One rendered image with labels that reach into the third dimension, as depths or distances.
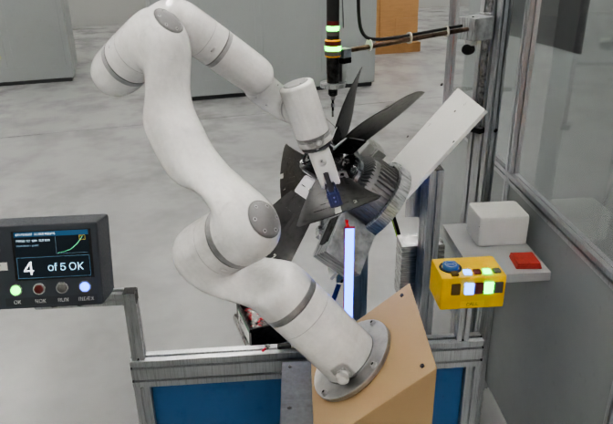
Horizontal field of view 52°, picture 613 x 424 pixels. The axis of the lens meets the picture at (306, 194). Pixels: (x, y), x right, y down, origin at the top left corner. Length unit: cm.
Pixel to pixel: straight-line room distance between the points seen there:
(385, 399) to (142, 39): 76
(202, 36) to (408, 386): 79
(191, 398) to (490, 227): 108
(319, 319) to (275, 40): 632
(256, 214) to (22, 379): 224
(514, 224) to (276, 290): 117
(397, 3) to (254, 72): 860
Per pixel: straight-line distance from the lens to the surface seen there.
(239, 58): 136
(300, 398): 139
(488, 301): 160
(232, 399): 173
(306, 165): 183
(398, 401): 116
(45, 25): 874
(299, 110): 145
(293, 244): 184
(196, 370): 165
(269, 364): 164
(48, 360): 324
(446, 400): 183
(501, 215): 213
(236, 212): 105
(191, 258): 114
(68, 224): 147
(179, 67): 116
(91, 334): 334
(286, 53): 741
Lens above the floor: 185
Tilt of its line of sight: 24 degrees down
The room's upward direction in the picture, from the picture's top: 1 degrees counter-clockwise
